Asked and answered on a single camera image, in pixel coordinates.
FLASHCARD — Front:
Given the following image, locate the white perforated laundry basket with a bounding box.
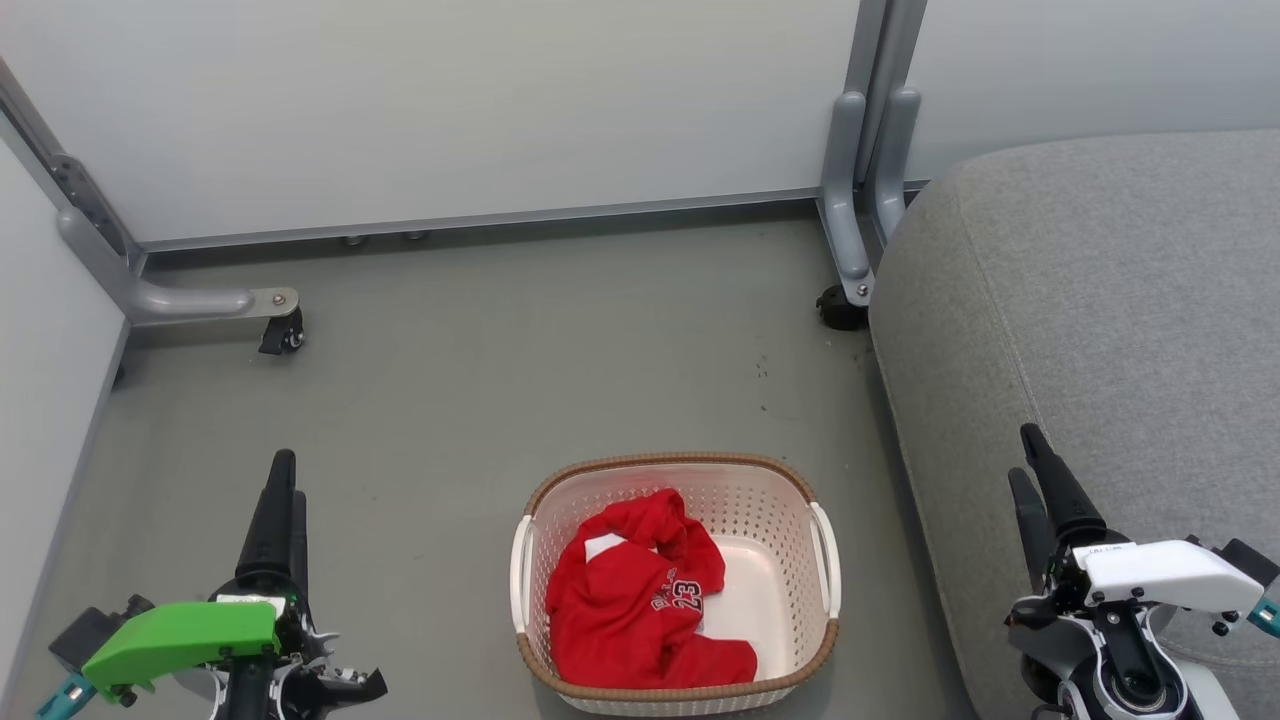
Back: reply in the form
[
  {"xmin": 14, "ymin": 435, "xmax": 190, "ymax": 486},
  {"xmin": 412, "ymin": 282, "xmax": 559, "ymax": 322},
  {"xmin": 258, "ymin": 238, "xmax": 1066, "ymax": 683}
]
[{"xmin": 510, "ymin": 452, "xmax": 842, "ymax": 717}]

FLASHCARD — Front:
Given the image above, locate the black caster wheel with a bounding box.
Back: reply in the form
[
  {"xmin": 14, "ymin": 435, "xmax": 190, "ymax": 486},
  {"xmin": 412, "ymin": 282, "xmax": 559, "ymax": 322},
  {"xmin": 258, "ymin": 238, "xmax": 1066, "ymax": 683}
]
[
  {"xmin": 258, "ymin": 307, "xmax": 306, "ymax": 357},
  {"xmin": 815, "ymin": 285, "xmax": 870, "ymax": 332}
]

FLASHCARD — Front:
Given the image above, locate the red jersey with 23 print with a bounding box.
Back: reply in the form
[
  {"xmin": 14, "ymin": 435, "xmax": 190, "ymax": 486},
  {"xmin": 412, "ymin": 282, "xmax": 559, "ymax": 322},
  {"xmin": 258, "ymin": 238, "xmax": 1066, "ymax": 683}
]
[{"xmin": 545, "ymin": 488, "xmax": 727, "ymax": 651}]

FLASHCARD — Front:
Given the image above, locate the grey partition bottom rail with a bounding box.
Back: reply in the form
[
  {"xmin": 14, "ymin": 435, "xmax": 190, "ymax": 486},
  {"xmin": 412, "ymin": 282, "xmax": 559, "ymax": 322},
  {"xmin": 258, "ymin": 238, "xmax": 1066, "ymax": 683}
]
[{"xmin": 138, "ymin": 186, "xmax": 823, "ymax": 253}]

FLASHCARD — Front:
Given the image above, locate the teal left camera cable connector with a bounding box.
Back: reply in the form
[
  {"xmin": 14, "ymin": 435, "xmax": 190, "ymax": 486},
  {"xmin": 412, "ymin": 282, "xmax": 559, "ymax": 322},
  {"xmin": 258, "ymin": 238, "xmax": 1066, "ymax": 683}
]
[{"xmin": 38, "ymin": 673, "xmax": 98, "ymax": 720}]

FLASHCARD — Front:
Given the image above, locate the grey partition foot bracket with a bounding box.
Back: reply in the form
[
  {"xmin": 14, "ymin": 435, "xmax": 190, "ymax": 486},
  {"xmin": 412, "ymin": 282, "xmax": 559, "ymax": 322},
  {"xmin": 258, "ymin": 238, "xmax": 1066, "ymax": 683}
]
[{"xmin": 0, "ymin": 60, "xmax": 300, "ymax": 327}]

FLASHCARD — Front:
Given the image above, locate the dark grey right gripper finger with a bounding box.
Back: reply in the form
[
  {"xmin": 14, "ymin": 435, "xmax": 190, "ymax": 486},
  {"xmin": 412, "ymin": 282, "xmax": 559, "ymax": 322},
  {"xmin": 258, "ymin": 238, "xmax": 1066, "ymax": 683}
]
[
  {"xmin": 1008, "ymin": 468, "xmax": 1056, "ymax": 591},
  {"xmin": 1020, "ymin": 424, "xmax": 1106, "ymax": 546}
]

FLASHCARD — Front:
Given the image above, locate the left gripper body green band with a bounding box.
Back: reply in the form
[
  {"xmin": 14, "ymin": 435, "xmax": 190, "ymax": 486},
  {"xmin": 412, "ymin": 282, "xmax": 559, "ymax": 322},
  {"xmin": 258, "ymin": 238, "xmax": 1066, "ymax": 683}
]
[{"xmin": 82, "ymin": 573, "xmax": 313, "ymax": 701}]

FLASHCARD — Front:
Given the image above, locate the grey fabric sofa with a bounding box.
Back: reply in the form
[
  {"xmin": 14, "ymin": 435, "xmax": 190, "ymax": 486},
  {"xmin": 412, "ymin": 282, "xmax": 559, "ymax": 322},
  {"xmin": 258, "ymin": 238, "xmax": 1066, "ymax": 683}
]
[{"xmin": 868, "ymin": 128, "xmax": 1280, "ymax": 720}]

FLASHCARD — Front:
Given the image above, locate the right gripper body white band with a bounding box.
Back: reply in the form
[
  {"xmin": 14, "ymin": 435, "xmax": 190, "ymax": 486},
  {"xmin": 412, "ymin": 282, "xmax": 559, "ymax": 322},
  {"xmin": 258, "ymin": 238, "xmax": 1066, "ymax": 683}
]
[{"xmin": 1050, "ymin": 532, "xmax": 1263, "ymax": 613}]

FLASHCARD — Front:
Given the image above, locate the grey partition support leg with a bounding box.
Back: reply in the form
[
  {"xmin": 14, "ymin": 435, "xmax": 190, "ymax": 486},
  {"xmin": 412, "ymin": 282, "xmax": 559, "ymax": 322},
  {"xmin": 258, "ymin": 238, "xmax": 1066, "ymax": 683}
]
[
  {"xmin": 872, "ymin": 0, "xmax": 929, "ymax": 243},
  {"xmin": 818, "ymin": 0, "xmax": 891, "ymax": 307}
]

